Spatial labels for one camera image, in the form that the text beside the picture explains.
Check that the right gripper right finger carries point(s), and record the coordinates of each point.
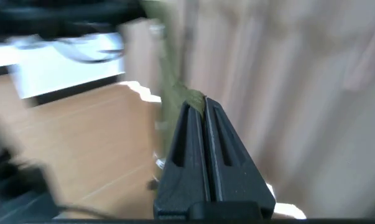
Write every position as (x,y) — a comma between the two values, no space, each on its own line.
(237,180)

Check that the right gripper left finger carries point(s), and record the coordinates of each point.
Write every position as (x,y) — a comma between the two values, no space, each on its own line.
(184,174)

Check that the green printed shirt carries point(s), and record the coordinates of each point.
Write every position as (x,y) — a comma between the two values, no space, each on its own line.
(174,96)

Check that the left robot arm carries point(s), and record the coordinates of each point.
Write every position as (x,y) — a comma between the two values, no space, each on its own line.
(50,18)

